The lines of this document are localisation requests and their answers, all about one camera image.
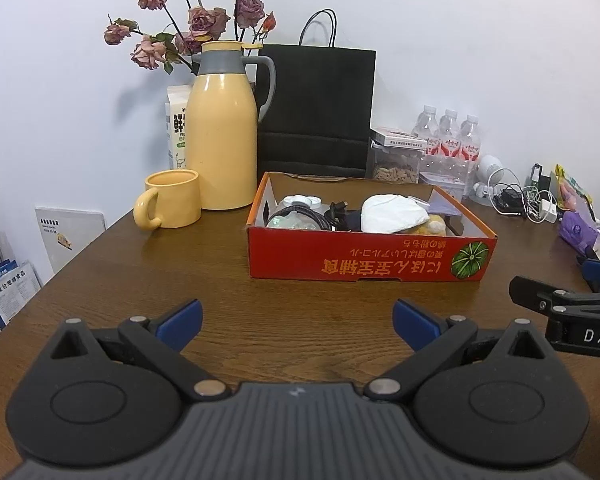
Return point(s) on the purple knitted cloth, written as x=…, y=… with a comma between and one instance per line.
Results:
x=445, y=206

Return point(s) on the clear seed container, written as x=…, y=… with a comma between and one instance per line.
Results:
x=395, y=172

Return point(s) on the navy zip pouch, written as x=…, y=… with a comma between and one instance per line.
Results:
x=350, y=220

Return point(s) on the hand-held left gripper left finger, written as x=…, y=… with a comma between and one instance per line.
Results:
x=182, y=320

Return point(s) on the yellow thermos jug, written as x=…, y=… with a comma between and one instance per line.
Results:
x=220, y=135

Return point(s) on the yellow ceramic mug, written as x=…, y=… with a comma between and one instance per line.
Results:
x=175, y=200

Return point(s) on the red cardboard box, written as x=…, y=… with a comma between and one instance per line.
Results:
x=360, y=257

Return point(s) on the black paper bag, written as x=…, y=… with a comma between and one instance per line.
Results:
x=315, y=110

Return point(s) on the iridescent clear pouch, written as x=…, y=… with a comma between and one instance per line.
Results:
x=290, y=222

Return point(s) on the small white flat box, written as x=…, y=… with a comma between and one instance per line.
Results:
x=397, y=137

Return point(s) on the black power adapter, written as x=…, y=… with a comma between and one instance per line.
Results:
x=505, y=200

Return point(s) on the white face mask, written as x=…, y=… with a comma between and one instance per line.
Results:
x=390, y=212

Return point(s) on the small white desk fan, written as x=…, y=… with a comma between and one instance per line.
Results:
x=490, y=167

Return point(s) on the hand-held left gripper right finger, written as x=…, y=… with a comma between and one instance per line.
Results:
x=415, y=325

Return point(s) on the blue printed leaflets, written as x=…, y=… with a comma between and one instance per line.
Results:
x=10, y=290

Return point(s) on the dried pink rose bouquet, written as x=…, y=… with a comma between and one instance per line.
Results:
x=202, y=22

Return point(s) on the colourful snack packet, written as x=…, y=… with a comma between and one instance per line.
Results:
x=570, y=192

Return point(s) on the yellow and white plush sheep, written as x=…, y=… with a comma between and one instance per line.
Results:
x=432, y=224

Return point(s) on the white printed board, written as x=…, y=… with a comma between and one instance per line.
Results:
x=67, y=240

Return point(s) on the white drink carton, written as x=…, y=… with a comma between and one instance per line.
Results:
x=177, y=125

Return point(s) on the dark upright device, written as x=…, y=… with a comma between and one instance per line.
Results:
x=540, y=177

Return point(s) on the white charger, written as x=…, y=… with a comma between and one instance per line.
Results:
x=549, y=210

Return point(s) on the purple plastic bag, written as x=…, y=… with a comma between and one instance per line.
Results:
x=577, y=227

